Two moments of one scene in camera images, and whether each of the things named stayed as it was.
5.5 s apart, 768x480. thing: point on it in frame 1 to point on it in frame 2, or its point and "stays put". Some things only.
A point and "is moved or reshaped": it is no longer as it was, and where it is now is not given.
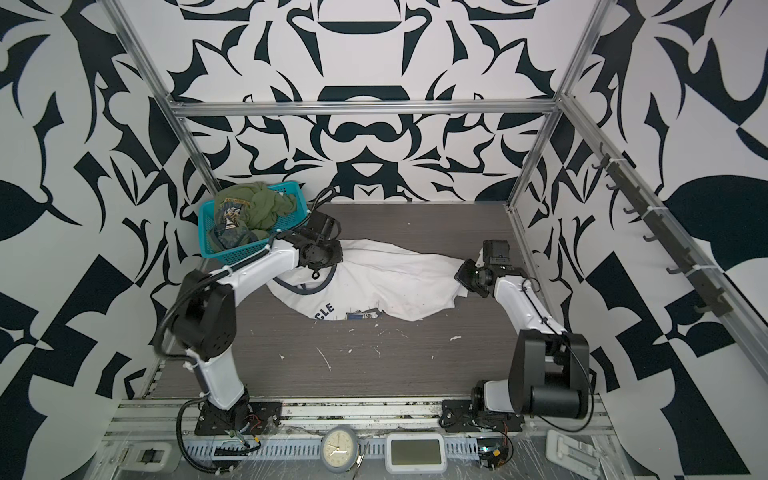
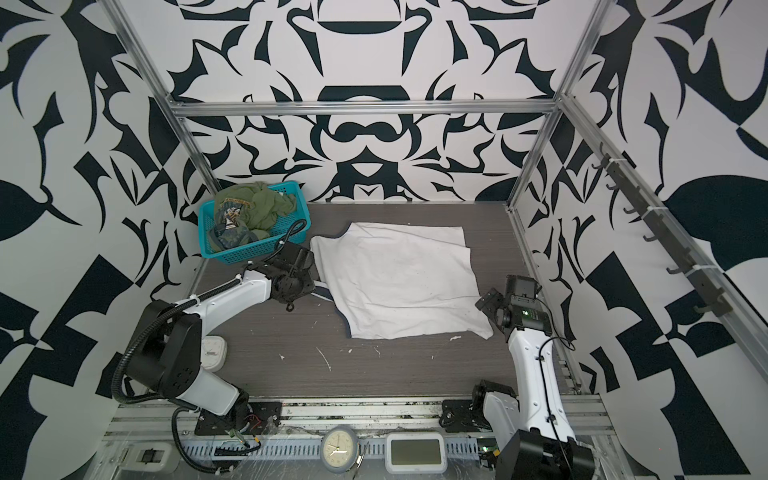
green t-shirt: (245, 213) stays put
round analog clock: (339, 448) stays put
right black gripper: (464, 276) to (492, 301)
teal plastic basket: (206, 218) stays put
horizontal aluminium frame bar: (362, 108) stays put
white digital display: (415, 453) stays put
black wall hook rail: (664, 232) stays put
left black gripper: (338, 246) to (309, 277)
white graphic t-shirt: (374, 277) is moved or reshaped
